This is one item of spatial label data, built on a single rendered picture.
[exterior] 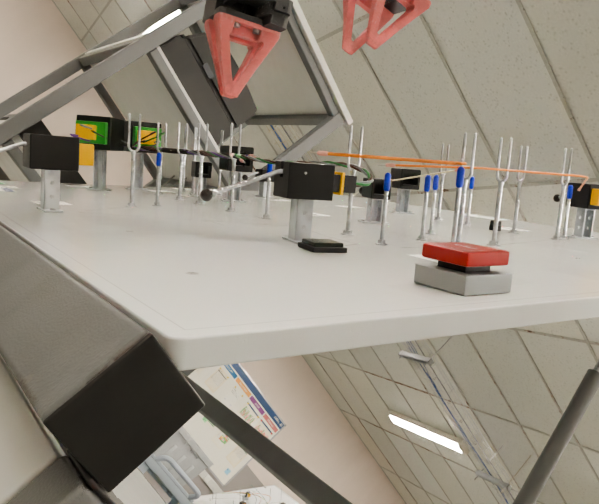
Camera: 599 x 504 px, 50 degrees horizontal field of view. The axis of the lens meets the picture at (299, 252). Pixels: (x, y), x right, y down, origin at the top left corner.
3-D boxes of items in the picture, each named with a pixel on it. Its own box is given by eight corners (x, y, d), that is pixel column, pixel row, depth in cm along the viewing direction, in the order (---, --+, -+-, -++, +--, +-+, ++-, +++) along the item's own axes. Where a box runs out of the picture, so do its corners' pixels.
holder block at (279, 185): (272, 195, 74) (275, 160, 74) (316, 197, 77) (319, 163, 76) (287, 198, 70) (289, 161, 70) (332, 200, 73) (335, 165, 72)
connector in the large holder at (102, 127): (107, 144, 124) (108, 122, 124) (102, 144, 121) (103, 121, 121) (77, 142, 124) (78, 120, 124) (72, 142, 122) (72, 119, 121)
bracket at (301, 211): (281, 238, 76) (284, 195, 75) (300, 238, 77) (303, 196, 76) (297, 244, 72) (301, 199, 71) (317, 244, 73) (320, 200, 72)
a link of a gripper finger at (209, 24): (249, 106, 72) (266, 21, 71) (272, 102, 65) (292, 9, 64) (190, 90, 69) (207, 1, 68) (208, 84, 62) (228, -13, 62)
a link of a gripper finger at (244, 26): (245, 106, 73) (262, 23, 72) (267, 103, 67) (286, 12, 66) (187, 91, 70) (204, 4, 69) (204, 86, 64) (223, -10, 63)
